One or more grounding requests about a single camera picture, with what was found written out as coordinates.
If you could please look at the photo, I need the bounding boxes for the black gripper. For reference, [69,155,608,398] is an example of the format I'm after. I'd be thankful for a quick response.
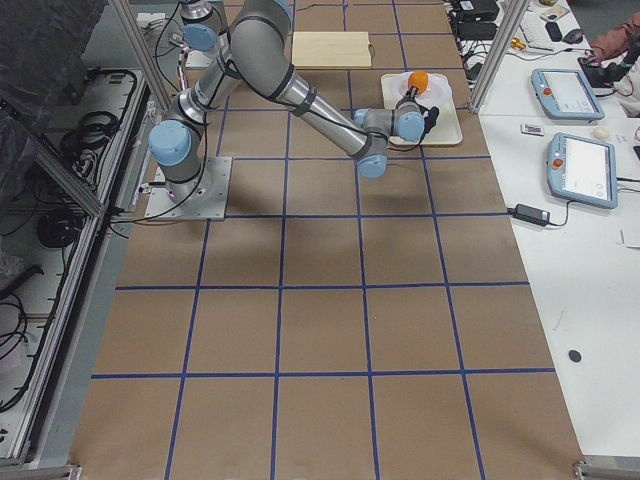
[420,106,440,138]

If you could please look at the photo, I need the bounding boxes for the white ridged plate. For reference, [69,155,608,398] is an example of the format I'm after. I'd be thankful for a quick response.
[389,71,452,107]

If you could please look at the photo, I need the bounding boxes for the orange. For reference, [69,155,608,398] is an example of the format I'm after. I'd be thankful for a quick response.
[407,70,429,95]

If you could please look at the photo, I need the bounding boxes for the cream bear tray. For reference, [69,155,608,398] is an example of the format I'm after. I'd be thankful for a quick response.
[381,74,462,146]

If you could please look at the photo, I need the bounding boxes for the bamboo cutting board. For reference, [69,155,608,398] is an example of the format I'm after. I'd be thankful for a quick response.
[291,31,372,70]

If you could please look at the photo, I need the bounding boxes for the upper teach pendant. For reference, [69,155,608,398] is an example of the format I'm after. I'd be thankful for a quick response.
[530,69,605,122]

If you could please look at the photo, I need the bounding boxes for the teach pendant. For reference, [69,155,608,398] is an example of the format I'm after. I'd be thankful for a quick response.
[530,69,605,122]
[546,133,618,210]

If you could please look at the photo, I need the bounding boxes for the black power brick on table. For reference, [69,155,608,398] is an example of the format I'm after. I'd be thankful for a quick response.
[507,204,550,227]

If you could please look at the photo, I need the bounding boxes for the white side table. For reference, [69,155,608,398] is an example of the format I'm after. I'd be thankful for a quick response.
[477,0,640,459]

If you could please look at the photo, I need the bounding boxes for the lower teach pendant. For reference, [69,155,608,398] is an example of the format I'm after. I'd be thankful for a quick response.
[546,133,618,210]

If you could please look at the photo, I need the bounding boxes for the person at side table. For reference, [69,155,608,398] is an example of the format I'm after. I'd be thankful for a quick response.
[579,12,639,118]

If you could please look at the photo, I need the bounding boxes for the aluminium frame post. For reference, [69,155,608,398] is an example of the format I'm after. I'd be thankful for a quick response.
[468,0,530,114]

